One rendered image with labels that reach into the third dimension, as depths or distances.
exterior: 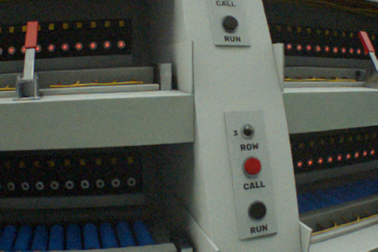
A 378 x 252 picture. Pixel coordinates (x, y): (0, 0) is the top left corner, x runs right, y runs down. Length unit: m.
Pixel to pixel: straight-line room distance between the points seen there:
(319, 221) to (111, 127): 0.28
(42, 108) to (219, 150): 0.17
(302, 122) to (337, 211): 0.14
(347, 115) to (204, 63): 0.19
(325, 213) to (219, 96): 0.21
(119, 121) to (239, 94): 0.12
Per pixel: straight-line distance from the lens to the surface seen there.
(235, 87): 0.37
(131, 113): 0.35
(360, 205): 0.52
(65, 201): 0.49
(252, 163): 0.36
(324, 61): 0.66
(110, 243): 0.41
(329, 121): 0.44
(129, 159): 0.48
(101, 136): 0.35
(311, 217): 0.47
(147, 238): 0.41
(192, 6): 0.40
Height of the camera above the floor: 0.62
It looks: 14 degrees up
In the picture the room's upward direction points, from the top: 7 degrees counter-clockwise
